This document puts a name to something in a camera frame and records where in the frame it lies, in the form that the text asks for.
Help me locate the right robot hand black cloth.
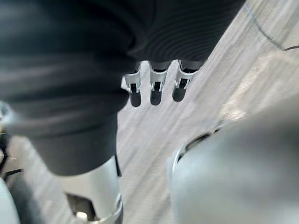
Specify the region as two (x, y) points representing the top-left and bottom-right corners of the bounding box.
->
(0, 0), (247, 224)

